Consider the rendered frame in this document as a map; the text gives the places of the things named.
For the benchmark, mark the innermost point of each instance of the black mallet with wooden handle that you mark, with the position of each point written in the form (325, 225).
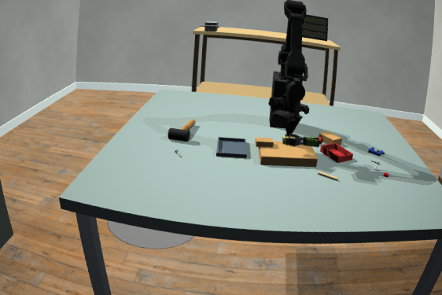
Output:
(182, 134)

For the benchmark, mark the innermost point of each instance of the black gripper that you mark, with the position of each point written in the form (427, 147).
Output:
(287, 117)

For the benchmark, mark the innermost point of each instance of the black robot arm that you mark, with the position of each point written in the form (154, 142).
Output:
(295, 62)

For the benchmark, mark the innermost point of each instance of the blue c-shaped clamp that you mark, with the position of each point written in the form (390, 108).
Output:
(371, 150)

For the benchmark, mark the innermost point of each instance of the red shallow tray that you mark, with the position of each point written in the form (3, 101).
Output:
(336, 152)

